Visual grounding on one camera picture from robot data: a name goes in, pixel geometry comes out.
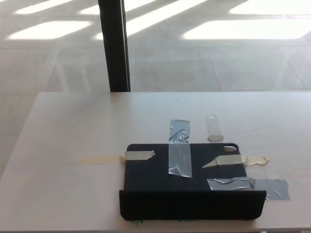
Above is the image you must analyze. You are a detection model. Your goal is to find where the black folding tablet cover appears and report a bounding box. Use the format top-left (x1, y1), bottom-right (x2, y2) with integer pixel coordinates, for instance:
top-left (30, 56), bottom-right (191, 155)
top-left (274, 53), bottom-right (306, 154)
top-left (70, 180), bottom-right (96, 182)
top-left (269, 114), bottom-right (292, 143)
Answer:
top-left (119, 143), bottom-right (267, 221)

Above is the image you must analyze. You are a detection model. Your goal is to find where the short beige masking tape strip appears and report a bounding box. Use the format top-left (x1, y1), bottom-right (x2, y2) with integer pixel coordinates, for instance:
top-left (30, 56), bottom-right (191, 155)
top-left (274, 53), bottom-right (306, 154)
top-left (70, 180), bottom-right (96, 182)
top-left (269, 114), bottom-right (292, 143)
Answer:
top-left (69, 150), bottom-right (156, 166)

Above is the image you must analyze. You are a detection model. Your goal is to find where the clear tape piece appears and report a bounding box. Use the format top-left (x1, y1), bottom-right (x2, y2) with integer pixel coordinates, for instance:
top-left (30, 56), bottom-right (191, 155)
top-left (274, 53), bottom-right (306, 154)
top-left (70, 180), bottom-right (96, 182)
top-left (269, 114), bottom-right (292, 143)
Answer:
top-left (205, 114), bottom-right (225, 142)

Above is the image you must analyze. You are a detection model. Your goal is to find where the black vertical pillar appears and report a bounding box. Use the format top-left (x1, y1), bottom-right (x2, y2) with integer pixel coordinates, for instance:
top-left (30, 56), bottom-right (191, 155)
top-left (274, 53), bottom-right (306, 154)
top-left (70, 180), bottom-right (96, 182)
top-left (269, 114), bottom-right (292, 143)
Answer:
top-left (98, 0), bottom-right (131, 93)

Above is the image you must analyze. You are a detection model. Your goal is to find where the pointed beige masking tape strip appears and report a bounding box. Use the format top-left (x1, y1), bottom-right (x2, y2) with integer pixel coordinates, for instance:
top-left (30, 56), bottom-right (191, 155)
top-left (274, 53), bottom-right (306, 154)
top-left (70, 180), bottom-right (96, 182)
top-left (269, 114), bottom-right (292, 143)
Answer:
top-left (201, 154), bottom-right (270, 168)

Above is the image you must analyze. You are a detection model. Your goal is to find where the long grey duct tape strip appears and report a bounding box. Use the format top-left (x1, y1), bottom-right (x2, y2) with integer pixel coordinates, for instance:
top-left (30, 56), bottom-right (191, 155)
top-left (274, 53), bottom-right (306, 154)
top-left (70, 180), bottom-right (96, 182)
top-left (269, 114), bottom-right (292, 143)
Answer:
top-left (168, 119), bottom-right (193, 178)

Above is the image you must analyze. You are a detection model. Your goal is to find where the wide grey duct tape strip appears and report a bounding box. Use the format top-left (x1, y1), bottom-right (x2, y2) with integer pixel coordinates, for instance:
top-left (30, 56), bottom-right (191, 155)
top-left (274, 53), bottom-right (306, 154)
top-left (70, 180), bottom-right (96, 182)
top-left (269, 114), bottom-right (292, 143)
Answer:
top-left (207, 177), bottom-right (291, 201)

